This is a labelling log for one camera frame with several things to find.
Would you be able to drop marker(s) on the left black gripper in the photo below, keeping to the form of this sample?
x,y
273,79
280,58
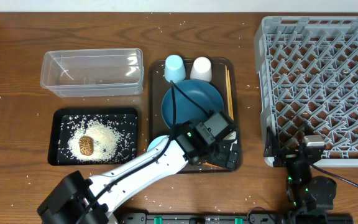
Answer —
x,y
227,157

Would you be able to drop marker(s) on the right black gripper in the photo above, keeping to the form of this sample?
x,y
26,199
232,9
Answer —
x,y
286,155

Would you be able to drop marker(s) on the dark blue plate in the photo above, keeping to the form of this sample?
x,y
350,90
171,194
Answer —
x,y
203,94

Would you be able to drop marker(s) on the light blue bowl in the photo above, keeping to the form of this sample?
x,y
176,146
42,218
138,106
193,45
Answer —
x,y
156,141

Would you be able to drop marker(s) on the pile of white rice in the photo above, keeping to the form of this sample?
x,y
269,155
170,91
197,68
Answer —
x,y
114,137

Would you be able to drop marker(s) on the brown mushroom food scrap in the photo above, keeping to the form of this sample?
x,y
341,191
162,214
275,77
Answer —
x,y
86,145

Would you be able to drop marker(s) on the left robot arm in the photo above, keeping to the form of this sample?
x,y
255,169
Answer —
x,y
93,200

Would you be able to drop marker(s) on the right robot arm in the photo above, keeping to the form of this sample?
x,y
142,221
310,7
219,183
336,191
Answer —
x,y
311,196

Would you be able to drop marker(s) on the grey dishwasher rack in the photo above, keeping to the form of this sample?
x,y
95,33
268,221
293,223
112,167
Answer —
x,y
308,73

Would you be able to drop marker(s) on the crumpled white wrapper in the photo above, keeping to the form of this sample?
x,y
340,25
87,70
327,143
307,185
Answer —
x,y
231,138

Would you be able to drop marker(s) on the dark brown serving tray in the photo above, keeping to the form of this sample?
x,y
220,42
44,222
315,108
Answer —
x,y
160,94

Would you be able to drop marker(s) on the wooden chopstick right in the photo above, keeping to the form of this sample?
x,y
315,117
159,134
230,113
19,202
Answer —
x,y
230,95

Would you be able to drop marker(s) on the wooden chopstick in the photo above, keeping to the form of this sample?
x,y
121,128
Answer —
x,y
228,107
230,95

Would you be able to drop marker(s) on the white cup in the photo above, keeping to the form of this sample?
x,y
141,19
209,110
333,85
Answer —
x,y
201,69

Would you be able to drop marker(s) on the wooden chopstick left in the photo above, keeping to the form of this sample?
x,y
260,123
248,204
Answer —
x,y
228,107

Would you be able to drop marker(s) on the light blue cup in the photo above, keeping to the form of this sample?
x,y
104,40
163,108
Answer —
x,y
174,70

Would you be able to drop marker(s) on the black plastic tray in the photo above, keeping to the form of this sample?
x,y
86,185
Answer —
x,y
59,114

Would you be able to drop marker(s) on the clear plastic container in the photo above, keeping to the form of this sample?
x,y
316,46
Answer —
x,y
93,72

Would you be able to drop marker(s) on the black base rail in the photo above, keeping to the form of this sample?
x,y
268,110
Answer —
x,y
252,218

